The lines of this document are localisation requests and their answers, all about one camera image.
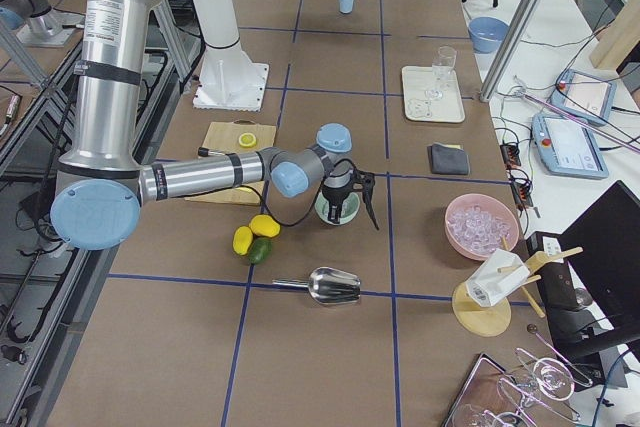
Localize blue bowl on desk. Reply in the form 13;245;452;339
468;17;509;54

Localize teach pendant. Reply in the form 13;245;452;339
549;69;616;126
531;113;609;180

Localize steel ice scoop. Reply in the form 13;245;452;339
272;267;361;306

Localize pink bowl of ice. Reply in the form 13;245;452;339
444;193;520;261

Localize glasses on metal tray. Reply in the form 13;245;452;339
442;347;594;426

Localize clear wine glass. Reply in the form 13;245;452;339
426;46;457;100

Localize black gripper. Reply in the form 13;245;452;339
321;175;353;223

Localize round yellow lemon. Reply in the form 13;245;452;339
249;214;281;238

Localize aluminium frame post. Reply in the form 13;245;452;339
479;0;541;102

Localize lemon half slice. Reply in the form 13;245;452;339
237;132;258;148

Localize yellow lemon elongated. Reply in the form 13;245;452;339
232;226;254;256

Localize near teach pendant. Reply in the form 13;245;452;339
531;113;609;180

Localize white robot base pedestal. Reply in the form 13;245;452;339
193;0;269;112

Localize steel muddler black tip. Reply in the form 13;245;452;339
197;146;227;157

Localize white paper carton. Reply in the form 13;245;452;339
465;249;530;308

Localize green bowl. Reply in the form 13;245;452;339
314;192;360;225

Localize light blue cup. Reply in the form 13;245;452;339
338;0;355;14

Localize far teach pendant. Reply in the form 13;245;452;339
549;69;616;126

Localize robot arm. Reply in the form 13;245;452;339
50;0;355;250

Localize cream bear tray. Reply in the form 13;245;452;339
401;66;465;124

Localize black monitor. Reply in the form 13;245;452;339
526;180;639;360

